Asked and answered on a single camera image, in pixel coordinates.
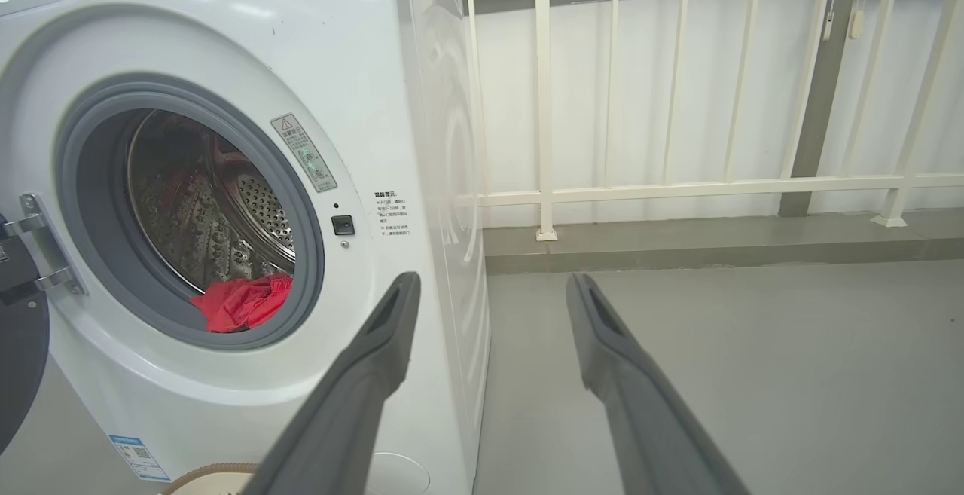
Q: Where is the blue energy label sticker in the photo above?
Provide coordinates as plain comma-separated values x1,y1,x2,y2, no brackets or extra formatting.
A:
109,435,170,482

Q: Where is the stainless steel washing machine drum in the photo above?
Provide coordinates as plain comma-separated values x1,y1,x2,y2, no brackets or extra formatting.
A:
127,109,297,294

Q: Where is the red garment with white stripe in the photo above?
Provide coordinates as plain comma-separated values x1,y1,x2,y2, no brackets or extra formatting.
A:
190,273,294,334

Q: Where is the round white filter cover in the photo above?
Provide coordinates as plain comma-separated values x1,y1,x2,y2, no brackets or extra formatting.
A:
365,452,432,495

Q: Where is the small caution text label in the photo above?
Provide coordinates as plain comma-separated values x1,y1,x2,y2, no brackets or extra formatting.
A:
374,191,411,238

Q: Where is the cream laundry basket brown rim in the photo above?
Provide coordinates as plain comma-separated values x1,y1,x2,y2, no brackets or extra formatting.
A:
160,463,261,495

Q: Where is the washing machine door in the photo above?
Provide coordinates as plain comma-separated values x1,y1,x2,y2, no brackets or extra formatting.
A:
0,212,50,454

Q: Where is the grey rubber door gasket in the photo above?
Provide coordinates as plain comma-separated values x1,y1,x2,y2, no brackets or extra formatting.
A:
54,75,326,350

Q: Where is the white front-load washing machine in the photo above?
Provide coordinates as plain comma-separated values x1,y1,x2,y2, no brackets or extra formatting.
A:
0,0,492,495

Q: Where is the white metal railing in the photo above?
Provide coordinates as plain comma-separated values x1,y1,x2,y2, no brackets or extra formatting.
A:
459,0,964,242

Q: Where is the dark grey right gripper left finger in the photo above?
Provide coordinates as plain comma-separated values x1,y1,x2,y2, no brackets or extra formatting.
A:
241,271,423,495

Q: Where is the grey warning sticker red triangle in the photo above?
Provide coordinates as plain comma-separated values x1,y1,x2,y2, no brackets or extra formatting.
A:
271,113,338,193

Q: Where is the silver metal door hinge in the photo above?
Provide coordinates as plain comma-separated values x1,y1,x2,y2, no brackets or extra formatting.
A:
4,192,90,296

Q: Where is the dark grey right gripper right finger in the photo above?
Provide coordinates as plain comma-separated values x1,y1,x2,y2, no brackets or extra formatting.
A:
565,273,750,495

